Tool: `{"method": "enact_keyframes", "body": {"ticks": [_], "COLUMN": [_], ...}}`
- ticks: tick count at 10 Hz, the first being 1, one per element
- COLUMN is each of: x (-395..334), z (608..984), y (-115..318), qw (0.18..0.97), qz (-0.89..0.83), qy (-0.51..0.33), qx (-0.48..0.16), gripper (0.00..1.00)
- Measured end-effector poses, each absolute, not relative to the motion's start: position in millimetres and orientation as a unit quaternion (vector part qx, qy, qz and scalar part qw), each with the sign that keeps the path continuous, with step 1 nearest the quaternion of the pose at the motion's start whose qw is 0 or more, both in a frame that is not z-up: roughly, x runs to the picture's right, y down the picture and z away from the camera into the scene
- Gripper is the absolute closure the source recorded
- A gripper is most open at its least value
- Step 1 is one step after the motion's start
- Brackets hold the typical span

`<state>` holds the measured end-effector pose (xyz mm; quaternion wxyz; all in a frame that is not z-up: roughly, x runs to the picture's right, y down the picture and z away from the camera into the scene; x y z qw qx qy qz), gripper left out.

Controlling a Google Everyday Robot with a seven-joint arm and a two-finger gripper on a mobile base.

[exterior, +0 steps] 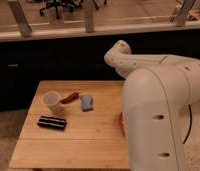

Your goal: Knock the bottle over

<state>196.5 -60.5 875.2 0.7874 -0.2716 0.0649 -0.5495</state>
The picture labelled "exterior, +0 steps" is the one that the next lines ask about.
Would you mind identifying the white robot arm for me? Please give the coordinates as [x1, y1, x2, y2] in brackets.
[104, 40, 200, 171]

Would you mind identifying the dark cabinet counter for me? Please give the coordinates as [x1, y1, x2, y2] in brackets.
[0, 29, 200, 111]

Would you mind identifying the translucent plastic cup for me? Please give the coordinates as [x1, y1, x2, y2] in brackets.
[42, 91, 62, 114]

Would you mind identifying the black striped rectangular box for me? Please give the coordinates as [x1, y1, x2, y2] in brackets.
[37, 116, 67, 130]

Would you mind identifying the black cable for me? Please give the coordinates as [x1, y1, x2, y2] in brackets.
[182, 103, 194, 145]

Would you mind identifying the orange plate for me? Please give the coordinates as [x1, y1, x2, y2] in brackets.
[119, 113, 125, 136]

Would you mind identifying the black office chair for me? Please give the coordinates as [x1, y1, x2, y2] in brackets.
[39, 0, 83, 19]

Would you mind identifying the wooden table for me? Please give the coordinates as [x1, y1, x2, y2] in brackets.
[9, 81, 129, 169]

